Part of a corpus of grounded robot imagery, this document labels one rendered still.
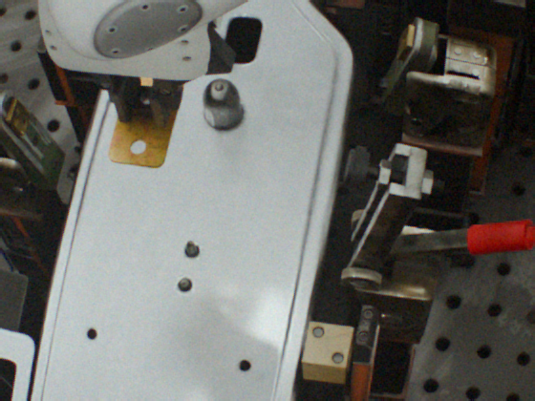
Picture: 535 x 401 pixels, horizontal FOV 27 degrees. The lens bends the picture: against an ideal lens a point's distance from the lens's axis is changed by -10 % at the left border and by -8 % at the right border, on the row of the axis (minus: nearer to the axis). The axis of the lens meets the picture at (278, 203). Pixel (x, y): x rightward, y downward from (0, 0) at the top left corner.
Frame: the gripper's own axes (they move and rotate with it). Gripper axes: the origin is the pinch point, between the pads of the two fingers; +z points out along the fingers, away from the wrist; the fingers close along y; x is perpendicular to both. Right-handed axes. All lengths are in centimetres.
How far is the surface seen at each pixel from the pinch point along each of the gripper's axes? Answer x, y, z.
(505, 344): -5, -30, 57
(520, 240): 0.9, -25.5, 12.8
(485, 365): -2, -28, 57
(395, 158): -0.9, -15.5, 6.7
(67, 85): -17.3, 17.5, 34.6
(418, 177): 0.4, -17.3, 6.0
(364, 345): 11.5, -15.6, 7.7
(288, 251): -1.3, -7.8, 27.4
